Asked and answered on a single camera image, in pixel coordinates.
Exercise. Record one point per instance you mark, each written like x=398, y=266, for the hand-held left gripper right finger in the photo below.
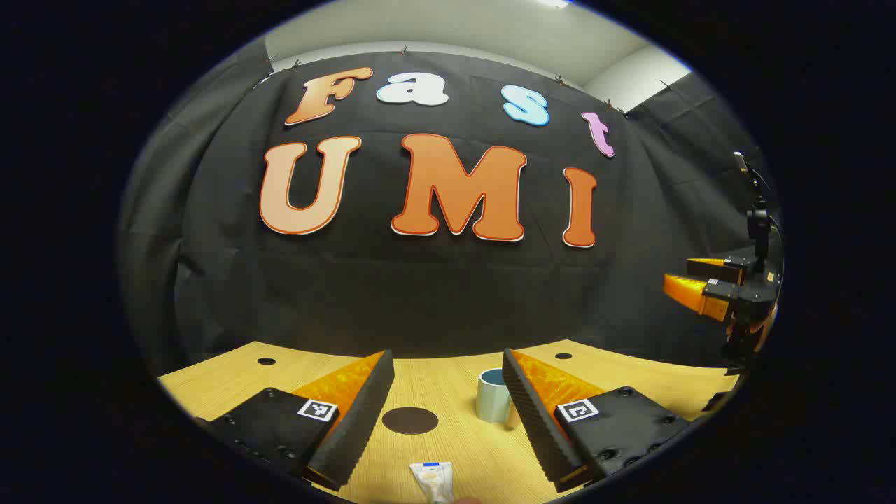
x=535, y=420

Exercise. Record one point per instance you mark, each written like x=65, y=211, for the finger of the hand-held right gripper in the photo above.
x=714, y=268
x=696, y=294

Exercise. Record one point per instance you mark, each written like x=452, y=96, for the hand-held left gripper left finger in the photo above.
x=360, y=413

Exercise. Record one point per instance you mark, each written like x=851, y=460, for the round dark brown coaster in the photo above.
x=410, y=421

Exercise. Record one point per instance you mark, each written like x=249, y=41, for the white toothpaste tube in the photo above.
x=434, y=479

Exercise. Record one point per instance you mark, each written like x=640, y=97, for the wooden desktop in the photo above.
x=455, y=448

